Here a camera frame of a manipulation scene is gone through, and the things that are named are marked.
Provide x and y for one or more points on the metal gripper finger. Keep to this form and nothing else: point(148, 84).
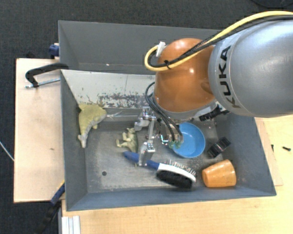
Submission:
point(148, 114)
point(142, 155)

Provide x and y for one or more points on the small green toy dinosaur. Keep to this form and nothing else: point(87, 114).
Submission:
point(130, 140)

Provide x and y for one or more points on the blue bowl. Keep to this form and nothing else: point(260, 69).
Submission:
point(193, 140)

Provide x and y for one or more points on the grey metal bin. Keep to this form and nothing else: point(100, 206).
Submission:
point(117, 174)

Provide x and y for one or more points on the blue and white brush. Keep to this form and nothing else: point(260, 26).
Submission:
point(175, 175)

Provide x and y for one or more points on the black ribbed plastic part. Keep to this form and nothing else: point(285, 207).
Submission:
point(218, 147)

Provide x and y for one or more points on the large green plush dinosaur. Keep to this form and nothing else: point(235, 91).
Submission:
point(89, 118)

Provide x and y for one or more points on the orange cup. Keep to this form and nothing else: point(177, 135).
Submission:
point(219, 174)

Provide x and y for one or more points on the pale wood board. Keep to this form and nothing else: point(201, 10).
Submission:
point(36, 135)

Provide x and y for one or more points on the small black screw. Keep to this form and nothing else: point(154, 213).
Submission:
point(286, 149)

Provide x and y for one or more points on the black cylinder on white bracket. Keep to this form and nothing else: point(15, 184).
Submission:
point(211, 115)

